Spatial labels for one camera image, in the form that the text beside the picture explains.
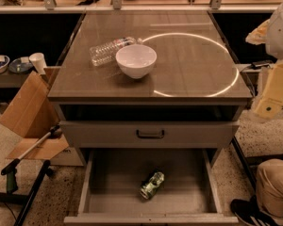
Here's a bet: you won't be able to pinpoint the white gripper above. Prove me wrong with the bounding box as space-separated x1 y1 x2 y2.
245 20 283 117

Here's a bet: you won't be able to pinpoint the green soda can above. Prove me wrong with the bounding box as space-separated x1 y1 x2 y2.
140 170 164 200

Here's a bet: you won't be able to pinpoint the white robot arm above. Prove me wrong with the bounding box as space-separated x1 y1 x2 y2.
245 2 283 120

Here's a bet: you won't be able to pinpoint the grey drawer cabinet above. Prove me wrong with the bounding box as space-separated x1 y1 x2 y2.
49 11 251 160

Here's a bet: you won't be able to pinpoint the open middle drawer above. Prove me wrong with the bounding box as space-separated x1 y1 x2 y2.
64 149 238 226

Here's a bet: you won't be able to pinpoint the white ceramic bowl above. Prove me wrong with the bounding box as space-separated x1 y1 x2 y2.
116 44 157 79

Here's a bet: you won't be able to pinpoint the person's khaki trouser leg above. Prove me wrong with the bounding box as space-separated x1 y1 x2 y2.
256 159 283 226

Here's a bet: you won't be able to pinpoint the clear plastic water bottle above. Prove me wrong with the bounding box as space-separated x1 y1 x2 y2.
90 37 143 66

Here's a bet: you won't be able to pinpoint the black sneaker white stripes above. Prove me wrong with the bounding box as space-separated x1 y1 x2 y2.
230 199 279 226

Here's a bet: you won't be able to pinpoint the white paper cup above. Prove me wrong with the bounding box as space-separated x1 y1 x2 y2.
29 53 47 74

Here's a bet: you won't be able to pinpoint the brown cardboard box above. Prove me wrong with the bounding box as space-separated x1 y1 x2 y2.
0 72 59 159

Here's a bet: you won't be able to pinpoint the blue patterned plate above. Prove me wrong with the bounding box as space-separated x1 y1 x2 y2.
8 56 34 74

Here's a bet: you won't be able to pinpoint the black power adapter with cable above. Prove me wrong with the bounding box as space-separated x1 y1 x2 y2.
251 59 273 70

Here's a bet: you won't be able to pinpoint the top drawer with black handle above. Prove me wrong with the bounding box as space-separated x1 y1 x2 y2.
60 121 239 149

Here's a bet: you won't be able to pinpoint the grabber tool with green handle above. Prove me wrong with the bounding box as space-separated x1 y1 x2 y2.
1 124 59 194

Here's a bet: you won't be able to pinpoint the black stand frame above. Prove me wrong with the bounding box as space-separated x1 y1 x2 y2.
0 159 53 226

